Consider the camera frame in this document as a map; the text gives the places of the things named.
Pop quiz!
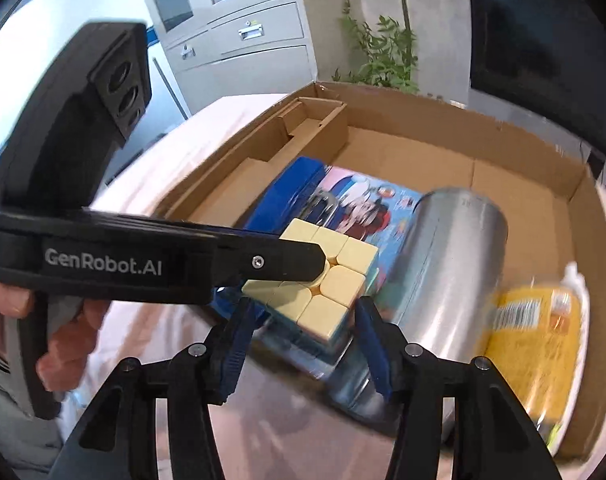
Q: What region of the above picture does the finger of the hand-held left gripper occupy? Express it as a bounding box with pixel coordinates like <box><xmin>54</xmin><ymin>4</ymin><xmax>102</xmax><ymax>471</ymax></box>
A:
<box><xmin>217</xmin><ymin>226</ymin><xmax>330</xmax><ymax>287</ymax></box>

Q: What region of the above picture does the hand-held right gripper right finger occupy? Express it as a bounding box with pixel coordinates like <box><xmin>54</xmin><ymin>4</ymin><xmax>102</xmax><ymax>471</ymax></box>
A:
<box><xmin>355</xmin><ymin>296</ymin><xmax>564</xmax><ymax>480</ymax></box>

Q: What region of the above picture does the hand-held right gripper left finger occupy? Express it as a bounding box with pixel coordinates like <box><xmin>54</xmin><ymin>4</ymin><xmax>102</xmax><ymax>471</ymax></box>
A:
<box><xmin>58</xmin><ymin>299</ymin><xmax>254</xmax><ymax>480</ymax></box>

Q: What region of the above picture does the pastel puzzle cube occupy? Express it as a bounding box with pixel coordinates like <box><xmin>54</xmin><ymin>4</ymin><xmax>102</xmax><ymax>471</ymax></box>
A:
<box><xmin>241</xmin><ymin>217</ymin><xmax>380</xmax><ymax>356</ymax></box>

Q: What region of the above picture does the silver metal canister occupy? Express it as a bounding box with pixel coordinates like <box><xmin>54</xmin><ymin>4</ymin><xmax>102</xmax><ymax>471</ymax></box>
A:
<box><xmin>333</xmin><ymin>187</ymin><xmax>510</xmax><ymax>411</ymax></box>

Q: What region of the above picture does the cartoon printed board game box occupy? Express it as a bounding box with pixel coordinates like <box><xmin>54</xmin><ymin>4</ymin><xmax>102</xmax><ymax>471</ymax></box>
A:
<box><xmin>243</xmin><ymin>156</ymin><xmax>424</xmax><ymax>311</ymax></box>

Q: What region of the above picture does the yellow jar with black lid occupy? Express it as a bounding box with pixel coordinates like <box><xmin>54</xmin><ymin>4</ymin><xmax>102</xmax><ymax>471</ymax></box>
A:
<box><xmin>475</xmin><ymin>280</ymin><xmax>590</xmax><ymax>456</ymax></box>

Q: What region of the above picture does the brown cardboard box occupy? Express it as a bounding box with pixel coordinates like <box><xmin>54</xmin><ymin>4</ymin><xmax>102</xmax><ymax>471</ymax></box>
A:
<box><xmin>153</xmin><ymin>80</ymin><xmax>602</xmax><ymax>411</ymax></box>

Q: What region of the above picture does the person's left forearm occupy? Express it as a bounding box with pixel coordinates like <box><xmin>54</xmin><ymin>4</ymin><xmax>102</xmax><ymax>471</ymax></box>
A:
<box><xmin>0</xmin><ymin>342</ymin><xmax>66</xmax><ymax>466</ymax></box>

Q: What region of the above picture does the person's left hand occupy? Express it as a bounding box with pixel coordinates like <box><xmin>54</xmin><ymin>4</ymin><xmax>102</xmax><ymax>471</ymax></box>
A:
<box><xmin>0</xmin><ymin>277</ymin><xmax>108</xmax><ymax>403</ymax></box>

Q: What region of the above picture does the tall thin green potted tree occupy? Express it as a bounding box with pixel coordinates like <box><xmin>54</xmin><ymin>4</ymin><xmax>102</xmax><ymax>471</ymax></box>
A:
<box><xmin>333</xmin><ymin>0</ymin><xmax>464</xmax><ymax>96</ymax></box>

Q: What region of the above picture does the grey metal filing cabinet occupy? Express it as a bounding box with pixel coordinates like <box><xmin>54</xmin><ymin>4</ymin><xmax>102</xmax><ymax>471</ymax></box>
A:
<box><xmin>133</xmin><ymin>0</ymin><xmax>318</xmax><ymax>117</ymax></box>

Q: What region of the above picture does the black flat screen television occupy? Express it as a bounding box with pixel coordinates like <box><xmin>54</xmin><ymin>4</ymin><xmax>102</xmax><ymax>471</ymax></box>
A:
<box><xmin>465</xmin><ymin>0</ymin><xmax>606</xmax><ymax>161</ymax></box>

